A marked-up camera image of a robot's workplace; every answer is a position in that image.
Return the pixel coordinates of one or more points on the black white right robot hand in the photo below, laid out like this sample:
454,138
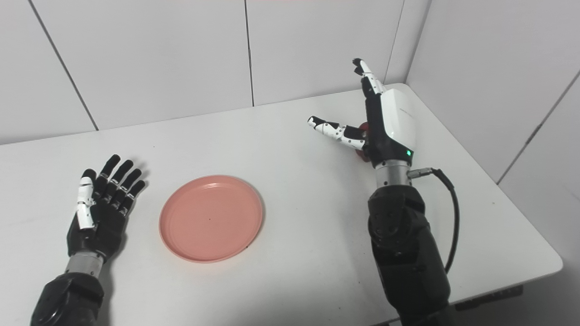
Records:
394,122

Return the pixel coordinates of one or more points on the red apple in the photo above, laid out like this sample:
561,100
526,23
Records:
362,155

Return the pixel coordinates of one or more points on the pink round plate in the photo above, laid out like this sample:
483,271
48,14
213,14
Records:
210,219

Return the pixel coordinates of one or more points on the dark table underframe bar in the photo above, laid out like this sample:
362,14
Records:
489,298

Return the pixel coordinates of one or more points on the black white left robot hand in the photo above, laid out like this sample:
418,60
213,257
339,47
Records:
106,226

